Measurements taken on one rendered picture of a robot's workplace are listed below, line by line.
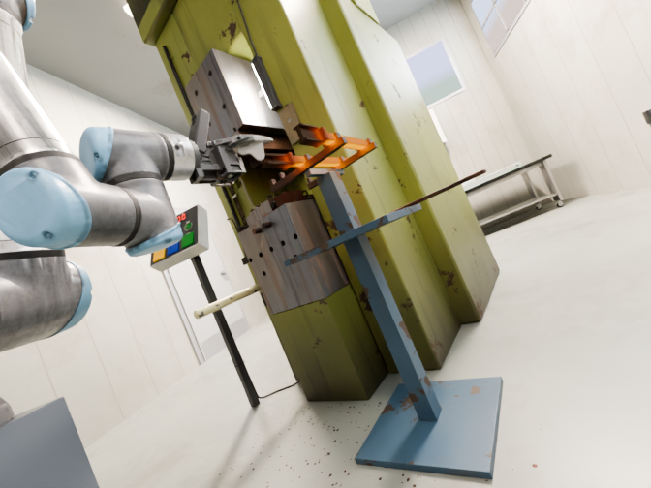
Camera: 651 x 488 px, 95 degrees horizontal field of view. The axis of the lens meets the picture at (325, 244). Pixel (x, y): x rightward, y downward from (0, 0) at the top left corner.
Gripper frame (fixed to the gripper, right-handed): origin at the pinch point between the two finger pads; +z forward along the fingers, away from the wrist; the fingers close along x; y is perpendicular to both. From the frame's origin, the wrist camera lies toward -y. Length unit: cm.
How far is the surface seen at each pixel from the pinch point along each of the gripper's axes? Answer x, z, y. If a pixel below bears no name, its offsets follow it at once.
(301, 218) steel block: -32, 48, 12
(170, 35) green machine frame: -82, 60, -127
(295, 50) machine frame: -8, 60, -58
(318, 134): 13.2, 11.4, 1.3
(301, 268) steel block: -38, 42, 33
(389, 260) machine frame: -7, 61, 44
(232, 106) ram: -44, 47, -51
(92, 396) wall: -279, 9, 65
